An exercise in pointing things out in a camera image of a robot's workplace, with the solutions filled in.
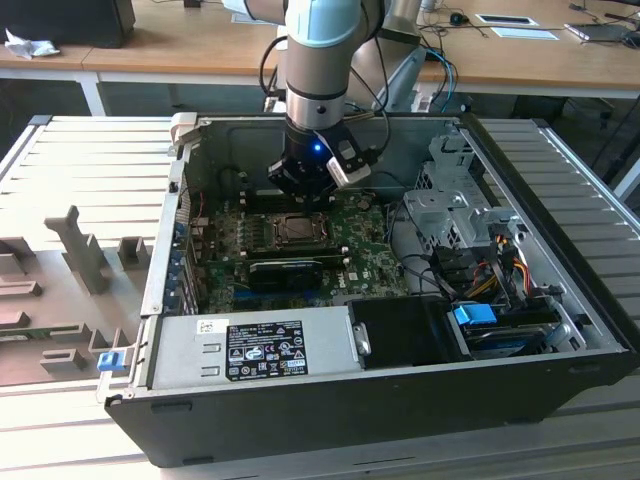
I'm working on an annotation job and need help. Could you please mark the metal drive cage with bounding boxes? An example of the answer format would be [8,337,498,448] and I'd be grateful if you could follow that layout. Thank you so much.
[402,132,526,251]

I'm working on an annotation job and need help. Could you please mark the metal socket cover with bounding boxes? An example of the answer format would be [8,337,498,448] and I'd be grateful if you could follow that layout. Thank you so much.
[272,213,330,245]

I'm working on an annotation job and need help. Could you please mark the silver CPU plate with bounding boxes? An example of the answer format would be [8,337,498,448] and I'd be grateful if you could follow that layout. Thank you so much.
[283,219,320,240]

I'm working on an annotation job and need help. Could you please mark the blue disk carrier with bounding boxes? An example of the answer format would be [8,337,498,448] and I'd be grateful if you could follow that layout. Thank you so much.
[452,304,499,331]

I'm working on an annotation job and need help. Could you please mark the grey parts rack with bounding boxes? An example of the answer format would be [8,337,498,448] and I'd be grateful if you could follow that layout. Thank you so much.
[0,204,156,389]

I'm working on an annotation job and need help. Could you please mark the grey laptop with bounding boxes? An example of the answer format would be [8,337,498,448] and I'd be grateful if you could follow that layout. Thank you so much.
[564,20,634,45]

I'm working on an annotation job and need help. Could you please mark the green motherboard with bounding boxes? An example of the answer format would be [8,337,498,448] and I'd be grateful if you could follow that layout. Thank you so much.
[192,192,409,314]

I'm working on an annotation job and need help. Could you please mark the black PC case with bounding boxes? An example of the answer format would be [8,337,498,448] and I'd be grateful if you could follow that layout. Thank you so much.
[102,112,640,469]

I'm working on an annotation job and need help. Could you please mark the wooden desk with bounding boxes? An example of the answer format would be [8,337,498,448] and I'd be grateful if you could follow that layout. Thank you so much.
[0,0,146,81]
[82,0,640,99]

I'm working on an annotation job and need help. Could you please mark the CPU socket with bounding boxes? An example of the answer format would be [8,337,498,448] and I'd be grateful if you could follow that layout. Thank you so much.
[268,210,332,247]

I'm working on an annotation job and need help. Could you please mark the black disk drive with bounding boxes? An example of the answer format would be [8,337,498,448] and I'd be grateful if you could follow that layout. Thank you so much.
[462,308,562,359]

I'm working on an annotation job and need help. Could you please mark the pale blue teach pendant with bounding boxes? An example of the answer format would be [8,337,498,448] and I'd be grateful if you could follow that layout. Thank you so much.
[377,47,427,114]

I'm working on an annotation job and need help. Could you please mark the yellow red wire bundle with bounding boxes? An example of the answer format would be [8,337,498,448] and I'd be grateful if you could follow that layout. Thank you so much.
[464,234,532,301]

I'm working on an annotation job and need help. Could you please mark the blue cable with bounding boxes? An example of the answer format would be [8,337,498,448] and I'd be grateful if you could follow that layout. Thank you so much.
[424,47,459,114]

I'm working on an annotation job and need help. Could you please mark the beige plastic case latch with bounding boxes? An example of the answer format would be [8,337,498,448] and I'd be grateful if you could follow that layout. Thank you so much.
[169,112,201,151]

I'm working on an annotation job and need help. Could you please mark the black RAM slots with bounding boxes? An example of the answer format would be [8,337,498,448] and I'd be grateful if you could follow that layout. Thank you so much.
[242,187,301,214]
[239,240,350,265]

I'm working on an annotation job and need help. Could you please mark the black graphics card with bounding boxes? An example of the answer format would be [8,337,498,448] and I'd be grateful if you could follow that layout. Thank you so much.
[247,258,326,292]

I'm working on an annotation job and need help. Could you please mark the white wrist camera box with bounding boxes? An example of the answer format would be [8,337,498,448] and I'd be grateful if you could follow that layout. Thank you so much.
[327,142,372,189]

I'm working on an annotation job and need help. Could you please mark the green RAM stick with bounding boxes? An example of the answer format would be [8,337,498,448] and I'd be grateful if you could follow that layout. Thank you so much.
[0,325,82,342]

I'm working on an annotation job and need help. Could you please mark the blue case latch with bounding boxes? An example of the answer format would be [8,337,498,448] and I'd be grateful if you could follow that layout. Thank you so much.
[98,351,126,374]

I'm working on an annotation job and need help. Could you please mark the grey power supply unit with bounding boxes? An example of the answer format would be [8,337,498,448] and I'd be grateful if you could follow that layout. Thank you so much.
[147,305,361,392]

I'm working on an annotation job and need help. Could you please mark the crumpled white paper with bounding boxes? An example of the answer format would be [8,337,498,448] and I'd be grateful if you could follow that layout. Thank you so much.
[4,27,61,60]

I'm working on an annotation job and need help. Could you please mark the black computer box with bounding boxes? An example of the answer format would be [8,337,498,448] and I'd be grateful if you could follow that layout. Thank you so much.
[0,0,137,50]

